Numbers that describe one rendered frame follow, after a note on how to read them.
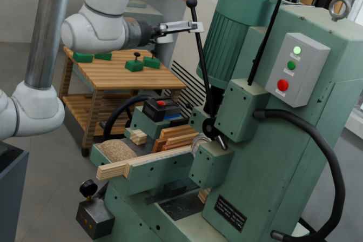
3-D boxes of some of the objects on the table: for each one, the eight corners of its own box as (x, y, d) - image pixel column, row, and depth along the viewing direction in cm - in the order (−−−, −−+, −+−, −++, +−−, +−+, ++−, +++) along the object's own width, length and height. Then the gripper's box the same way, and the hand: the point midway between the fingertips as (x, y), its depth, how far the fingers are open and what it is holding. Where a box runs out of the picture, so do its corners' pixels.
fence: (249, 145, 188) (254, 133, 185) (252, 147, 187) (257, 135, 185) (126, 178, 147) (130, 163, 144) (129, 181, 146) (133, 167, 143)
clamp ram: (172, 129, 181) (178, 108, 177) (185, 140, 177) (192, 119, 173) (154, 133, 175) (160, 111, 171) (166, 143, 170) (173, 122, 167)
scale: (246, 135, 182) (246, 135, 182) (248, 137, 181) (248, 137, 181) (143, 161, 148) (143, 160, 148) (146, 163, 147) (146, 162, 147)
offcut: (138, 145, 165) (140, 137, 164) (129, 139, 168) (131, 130, 166) (145, 143, 168) (147, 135, 167) (136, 136, 170) (139, 128, 169)
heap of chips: (118, 140, 164) (120, 131, 163) (142, 163, 156) (145, 154, 155) (95, 145, 158) (98, 135, 157) (119, 169, 150) (122, 159, 148)
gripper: (109, 56, 143) (163, 53, 158) (163, 35, 125) (219, 34, 140) (105, 31, 143) (159, 31, 158) (158, 7, 125) (214, 9, 140)
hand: (184, 33), depth 148 cm, fingers open, 13 cm apart
